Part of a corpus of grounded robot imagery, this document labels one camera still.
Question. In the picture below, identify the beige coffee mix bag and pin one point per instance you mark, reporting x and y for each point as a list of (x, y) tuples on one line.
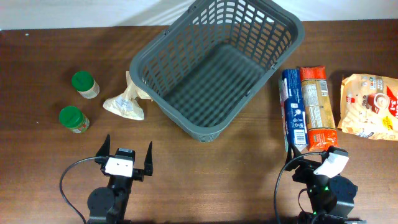
[(368, 106)]

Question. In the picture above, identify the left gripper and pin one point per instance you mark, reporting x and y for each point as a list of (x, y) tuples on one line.
[(139, 174)]

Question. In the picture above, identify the orange pasta packet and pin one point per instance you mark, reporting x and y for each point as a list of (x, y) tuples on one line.
[(320, 122)]

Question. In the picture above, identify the blue tissue pack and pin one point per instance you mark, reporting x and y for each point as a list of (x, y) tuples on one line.
[(293, 110)]

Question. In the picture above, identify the green lid jar white label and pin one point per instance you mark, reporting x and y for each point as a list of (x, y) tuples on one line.
[(85, 84)]

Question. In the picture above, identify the grey plastic basket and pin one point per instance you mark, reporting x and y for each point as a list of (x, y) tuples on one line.
[(204, 68)]

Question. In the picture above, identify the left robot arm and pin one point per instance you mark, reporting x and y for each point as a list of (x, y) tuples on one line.
[(108, 204)]

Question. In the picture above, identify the green lid jar red label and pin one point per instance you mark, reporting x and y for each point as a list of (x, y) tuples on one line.
[(73, 119)]

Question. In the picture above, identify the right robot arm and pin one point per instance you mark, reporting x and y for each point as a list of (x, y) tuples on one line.
[(331, 195)]

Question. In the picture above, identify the beige paper bag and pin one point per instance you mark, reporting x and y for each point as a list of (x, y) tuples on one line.
[(125, 104)]

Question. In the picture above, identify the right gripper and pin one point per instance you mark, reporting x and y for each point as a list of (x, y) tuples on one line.
[(308, 169)]

